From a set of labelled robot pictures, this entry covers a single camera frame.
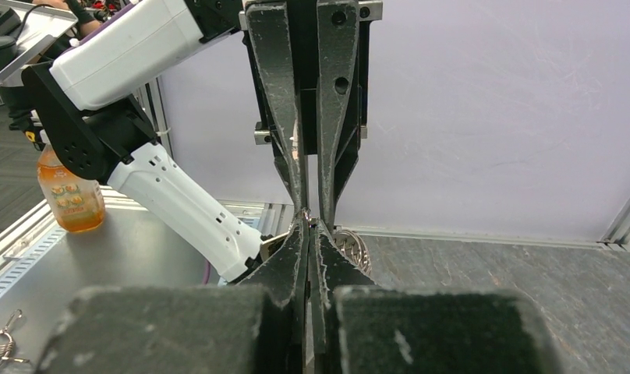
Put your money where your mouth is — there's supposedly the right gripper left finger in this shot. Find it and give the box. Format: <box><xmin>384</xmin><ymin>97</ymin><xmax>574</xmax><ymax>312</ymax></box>
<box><xmin>36</xmin><ymin>219</ymin><xmax>309</xmax><ymax>373</ymax></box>

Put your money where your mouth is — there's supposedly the aluminium corner post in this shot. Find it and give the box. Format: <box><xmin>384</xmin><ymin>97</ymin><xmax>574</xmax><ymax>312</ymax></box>
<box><xmin>600</xmin><ymin>197</ymin><xmax>630</xmax><ymax>245</ymax></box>

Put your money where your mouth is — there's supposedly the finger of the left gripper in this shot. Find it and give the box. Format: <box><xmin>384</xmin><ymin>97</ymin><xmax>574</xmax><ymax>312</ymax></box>
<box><xmin>316</xmin><ymin>1</ymin><xmax>359</xmax><ymax>230</ymax></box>
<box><xmin>245</xmin><ymin>1</ymin><xmax>307</xmax><ymax>210</ymax></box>

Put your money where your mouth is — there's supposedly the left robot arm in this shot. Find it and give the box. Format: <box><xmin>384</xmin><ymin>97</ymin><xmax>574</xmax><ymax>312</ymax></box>
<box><xmin>21</xmin><ymin>0</ymin><xmax>383</xmax><ymax>282</ymax></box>

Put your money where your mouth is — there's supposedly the white slotted cable duct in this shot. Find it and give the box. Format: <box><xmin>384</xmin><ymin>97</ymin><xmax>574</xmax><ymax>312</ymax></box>
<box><xmin>0</xmin><ymin>227</ymin><xmax>66</xmax><ymax>299</ymax></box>

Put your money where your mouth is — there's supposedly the spare key ring bunch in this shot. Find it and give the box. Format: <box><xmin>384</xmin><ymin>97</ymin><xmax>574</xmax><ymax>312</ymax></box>
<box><xmin>0</xmin><ymin>309</ymin><xmax>30</xmax><ymax>374</ymax></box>

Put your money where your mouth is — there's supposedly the orange drink bottle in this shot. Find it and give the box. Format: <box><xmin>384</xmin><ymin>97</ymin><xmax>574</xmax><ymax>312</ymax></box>
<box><xmin>37</xmin><ymin>144</ymin><xmax>105</xmax><ymax>232</ymax></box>

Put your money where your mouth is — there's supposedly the aluminium frame rail front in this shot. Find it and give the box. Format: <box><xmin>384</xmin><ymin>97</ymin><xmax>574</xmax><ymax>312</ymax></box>
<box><xmin>0</xmin><ymin>198</ymin><xmax>296</xmax><ymax>280</ymax></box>

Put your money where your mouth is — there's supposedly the metal disc with key rings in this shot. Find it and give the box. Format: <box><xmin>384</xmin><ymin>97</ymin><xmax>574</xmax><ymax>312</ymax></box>
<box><xmin>332</xmin><ymin>228</ymin><xmax>372</xmax><ymax>276</ymax></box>

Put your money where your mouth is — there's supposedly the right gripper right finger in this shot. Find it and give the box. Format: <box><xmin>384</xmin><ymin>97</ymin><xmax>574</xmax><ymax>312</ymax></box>
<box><xmin>309</xmin><ymin>224</ymin><xmax>563</xmax><ymax>373</ymax></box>

